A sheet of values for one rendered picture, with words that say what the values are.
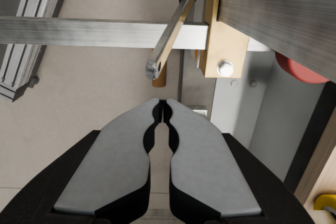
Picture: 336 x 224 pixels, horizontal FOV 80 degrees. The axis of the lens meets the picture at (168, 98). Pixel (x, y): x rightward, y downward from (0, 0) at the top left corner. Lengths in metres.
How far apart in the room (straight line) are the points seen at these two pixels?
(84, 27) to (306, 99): 0.41
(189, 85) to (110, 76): 0.84
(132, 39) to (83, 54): 1.00
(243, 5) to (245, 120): 0.49
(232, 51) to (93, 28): 0.17
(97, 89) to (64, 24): 1.03
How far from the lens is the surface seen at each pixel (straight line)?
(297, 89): 0.50
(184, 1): 0.18
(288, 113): 0.53
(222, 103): 0.59
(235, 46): 0.27
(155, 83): 1.14
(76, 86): 1.35
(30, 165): 1.92
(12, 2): 1.11
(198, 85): 0.47
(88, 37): 0.28
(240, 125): 0.65
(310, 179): 0.43
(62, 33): 0.29
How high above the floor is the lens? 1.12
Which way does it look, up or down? 62 degrees down
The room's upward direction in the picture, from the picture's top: 179 degrees clockwise
